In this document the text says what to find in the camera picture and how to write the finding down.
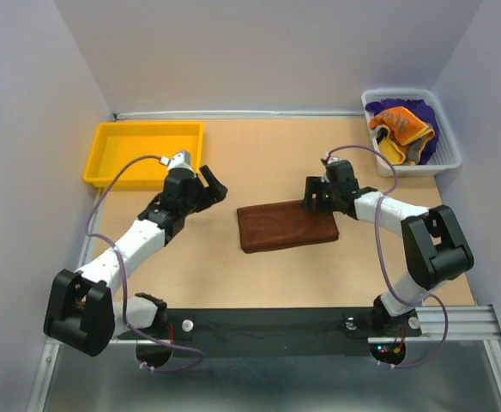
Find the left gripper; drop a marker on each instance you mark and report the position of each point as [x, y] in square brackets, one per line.
[215, 190]

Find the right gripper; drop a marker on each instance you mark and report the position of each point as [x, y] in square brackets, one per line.
[313, 185]

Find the brown towel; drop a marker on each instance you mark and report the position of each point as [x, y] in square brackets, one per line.
[279, 226]

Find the orange towel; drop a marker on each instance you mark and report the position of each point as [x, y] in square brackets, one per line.
[403, 124]

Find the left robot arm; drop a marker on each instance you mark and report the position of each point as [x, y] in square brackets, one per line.
[81, 312]

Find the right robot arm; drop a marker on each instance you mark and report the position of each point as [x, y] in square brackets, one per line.
[435, 248]

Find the yellow towel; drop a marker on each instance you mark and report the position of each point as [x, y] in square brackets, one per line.
[392, 152]

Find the grey towel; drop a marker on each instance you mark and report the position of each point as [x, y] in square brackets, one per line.
[419, 152]

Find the yellow plastic tray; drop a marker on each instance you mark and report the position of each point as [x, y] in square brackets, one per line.
[117, 143]

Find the white plastic basket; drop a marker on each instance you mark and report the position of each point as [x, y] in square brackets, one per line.
[446, 156]

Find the purple towel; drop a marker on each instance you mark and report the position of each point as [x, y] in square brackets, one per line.
[418, 107]

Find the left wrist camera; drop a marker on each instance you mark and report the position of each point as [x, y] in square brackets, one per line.
[180, 159]

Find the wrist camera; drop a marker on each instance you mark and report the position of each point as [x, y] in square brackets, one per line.
[180, 159]
[327, 160]

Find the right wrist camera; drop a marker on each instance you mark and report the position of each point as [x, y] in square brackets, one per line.
[327, 160]

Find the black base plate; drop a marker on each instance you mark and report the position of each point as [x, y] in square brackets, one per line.
[277, 332]

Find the aluminium frame rail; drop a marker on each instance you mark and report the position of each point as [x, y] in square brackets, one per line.
[466, 323]

